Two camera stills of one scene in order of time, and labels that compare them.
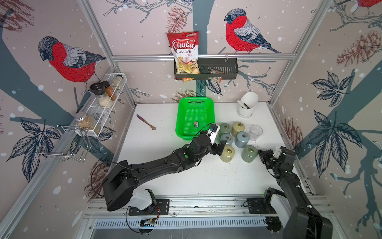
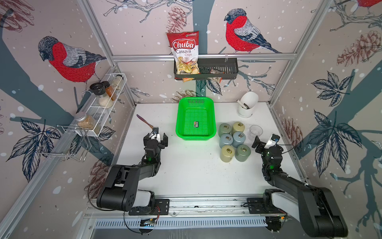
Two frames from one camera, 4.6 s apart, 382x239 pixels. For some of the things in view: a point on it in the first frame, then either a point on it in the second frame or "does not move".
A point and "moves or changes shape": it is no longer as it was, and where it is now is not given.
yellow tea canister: [238, 127] does not move
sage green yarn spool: [225, 128] does not move
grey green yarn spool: [249, 153] moves or changes shape
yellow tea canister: [228, 154] does not move
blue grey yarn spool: [227, 137] does not move
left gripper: [215, 150] → [164, 142]
